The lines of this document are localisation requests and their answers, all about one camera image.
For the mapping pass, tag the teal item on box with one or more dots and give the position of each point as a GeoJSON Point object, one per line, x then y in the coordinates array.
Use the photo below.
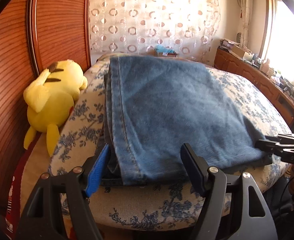
{"type": "Point", "coordinates": [161, 51]}

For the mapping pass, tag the blue denim pants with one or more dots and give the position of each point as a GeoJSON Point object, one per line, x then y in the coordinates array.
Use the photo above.
{"type": "Point", "coordinates": [155, 105]}

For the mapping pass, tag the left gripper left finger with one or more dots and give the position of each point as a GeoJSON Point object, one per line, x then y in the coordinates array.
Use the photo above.
{"type": "Point", "coordinates": [42, 216]}

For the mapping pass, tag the circle patterned sheer curtain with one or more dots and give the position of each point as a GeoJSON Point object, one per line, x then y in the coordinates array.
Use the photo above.
{"type": "Point", "coordinates": [141, 26]}

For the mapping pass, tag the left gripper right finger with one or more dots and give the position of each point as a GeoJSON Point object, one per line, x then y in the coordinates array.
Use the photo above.
{"type": "Point", "coordinates": [234, 207]}

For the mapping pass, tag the wooden wardrobe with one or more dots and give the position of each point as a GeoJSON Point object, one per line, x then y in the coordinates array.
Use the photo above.
{"type": "Point", "coordinates": [33, 34]}

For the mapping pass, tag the wooden sideboard cabinet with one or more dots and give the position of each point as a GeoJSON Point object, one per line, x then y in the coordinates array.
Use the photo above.
{"type": "Point", "coordinates": [281, 101]}

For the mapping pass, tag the blue floral white quilt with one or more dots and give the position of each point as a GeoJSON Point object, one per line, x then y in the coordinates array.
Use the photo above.
{"type": "Point", "coordinates": [167, 206]}

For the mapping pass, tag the yellow plush toy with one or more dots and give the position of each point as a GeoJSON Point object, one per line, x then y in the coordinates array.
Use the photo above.
{"type": "Point", "coordinates": [51, 98]}

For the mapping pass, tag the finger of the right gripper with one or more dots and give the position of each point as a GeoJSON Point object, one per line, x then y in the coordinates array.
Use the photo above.
{"type": "Point", "coordinates": [282, 138]}
{"type": "Point", "coordinates": [268, 146]}

